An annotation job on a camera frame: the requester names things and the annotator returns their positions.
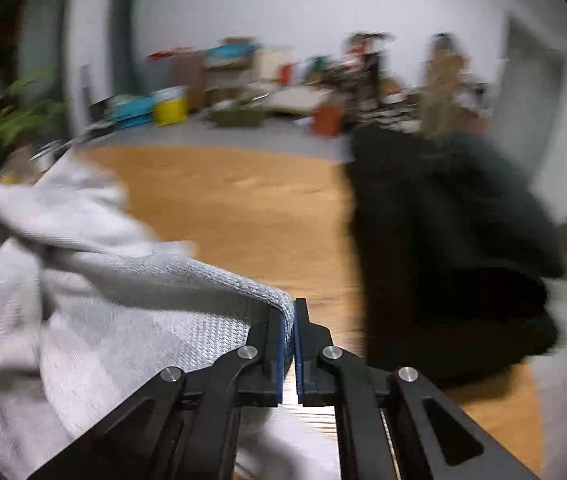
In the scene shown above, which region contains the brown cardboard box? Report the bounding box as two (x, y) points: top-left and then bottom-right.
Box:
(170, 52), (206, 111)

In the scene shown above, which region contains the teal box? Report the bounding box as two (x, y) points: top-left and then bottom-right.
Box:
(108, 94), (156, 130)

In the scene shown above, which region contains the grey knit sweater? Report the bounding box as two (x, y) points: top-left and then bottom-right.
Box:
(0, 152), (297, 480)

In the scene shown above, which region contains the grey door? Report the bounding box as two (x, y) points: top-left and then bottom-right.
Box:
(501, 12), (567, 196)

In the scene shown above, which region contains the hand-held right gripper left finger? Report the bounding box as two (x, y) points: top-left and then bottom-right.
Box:
(28, 305), (294, 480)

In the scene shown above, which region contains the green potted plant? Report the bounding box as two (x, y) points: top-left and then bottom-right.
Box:
(0, 72), (69, 186)

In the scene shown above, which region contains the orange object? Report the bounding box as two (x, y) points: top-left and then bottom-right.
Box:
(313, 102), (344, 136)

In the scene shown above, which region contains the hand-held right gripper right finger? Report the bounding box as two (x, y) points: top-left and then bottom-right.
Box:
(295, 298), (539, 480)

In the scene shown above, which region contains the yellow box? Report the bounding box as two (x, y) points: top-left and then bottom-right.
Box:
(153, 87), (189, 126)

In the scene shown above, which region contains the beige tall object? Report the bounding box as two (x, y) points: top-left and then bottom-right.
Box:
(421, 32), (469, 138)

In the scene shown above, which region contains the black cloth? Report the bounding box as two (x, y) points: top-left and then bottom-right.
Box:
(346, 127), (564, 388)

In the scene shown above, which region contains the olive green bin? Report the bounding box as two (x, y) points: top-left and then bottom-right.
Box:
(208, 107), (266, 128)

